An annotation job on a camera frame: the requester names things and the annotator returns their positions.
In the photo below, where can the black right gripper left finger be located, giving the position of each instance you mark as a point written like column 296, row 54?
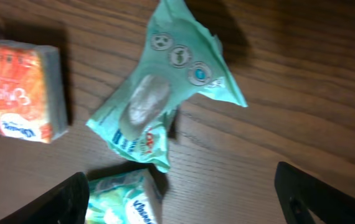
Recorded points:
column 65, row 203

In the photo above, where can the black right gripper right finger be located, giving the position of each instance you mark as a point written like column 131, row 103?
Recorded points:
column 301, row 194

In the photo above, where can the green tissue pack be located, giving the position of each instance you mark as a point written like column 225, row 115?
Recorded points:
column 127, row 198

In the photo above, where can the orange juice carton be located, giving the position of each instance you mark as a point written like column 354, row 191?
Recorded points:
column 32, row 98

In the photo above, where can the teal candy wrapper bag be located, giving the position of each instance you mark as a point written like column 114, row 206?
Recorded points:
column 181, row 58

